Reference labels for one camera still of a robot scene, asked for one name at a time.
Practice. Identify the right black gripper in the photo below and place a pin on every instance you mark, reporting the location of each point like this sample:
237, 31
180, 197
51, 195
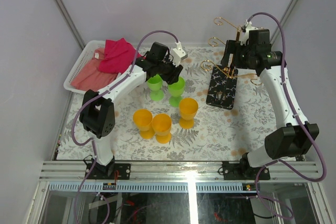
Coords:
233, 47

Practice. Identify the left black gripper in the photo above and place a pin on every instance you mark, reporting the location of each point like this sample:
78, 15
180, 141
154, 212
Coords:
172, 76

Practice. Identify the green plastic wine glass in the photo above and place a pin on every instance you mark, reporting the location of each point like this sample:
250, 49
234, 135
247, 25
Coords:
176, 90

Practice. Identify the gold wine glass rack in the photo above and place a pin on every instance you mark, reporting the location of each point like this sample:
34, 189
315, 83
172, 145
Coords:
223, 84

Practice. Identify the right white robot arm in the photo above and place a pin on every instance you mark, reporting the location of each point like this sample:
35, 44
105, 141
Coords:
294, 134

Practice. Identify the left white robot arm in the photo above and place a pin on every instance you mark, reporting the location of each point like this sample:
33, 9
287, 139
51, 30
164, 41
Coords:
97, 112

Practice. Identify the orange wine glass right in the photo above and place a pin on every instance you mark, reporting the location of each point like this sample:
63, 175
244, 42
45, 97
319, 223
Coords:
188, 109

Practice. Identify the orange wine glass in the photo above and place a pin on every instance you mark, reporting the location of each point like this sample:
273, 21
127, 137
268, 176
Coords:
188, 109
143, 120
162, 124

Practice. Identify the orange wine glass left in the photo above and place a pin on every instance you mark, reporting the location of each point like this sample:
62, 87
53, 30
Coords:
143, 120

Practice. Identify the orange wine glass middle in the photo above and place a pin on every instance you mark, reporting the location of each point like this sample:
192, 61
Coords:
162, 124

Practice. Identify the magenta cloth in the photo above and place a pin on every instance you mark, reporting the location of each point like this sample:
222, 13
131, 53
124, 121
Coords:
118, 56

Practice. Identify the floral table mat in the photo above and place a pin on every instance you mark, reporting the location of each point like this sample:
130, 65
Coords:
217, 134

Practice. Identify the salmon pink cloth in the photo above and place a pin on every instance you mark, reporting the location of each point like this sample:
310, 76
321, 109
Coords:
89, 77

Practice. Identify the white plastic basket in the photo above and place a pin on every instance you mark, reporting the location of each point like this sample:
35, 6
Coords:
84, 57

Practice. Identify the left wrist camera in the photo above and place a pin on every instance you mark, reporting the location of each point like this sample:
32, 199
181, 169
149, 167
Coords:
178, 53

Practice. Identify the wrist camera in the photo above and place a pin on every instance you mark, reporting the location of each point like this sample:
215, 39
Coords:
245, 29
178, 53

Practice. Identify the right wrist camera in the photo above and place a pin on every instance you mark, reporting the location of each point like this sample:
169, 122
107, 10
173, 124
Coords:
245, 29

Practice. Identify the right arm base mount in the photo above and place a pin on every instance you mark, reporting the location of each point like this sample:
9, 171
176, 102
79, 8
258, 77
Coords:
239, 170

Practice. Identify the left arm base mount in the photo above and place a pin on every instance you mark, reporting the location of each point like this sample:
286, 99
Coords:
115, 171

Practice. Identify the aluminium front rail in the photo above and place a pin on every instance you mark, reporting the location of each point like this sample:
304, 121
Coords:
152, 171

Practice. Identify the blue cable duct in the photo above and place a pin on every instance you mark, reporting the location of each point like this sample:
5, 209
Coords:
138, 187

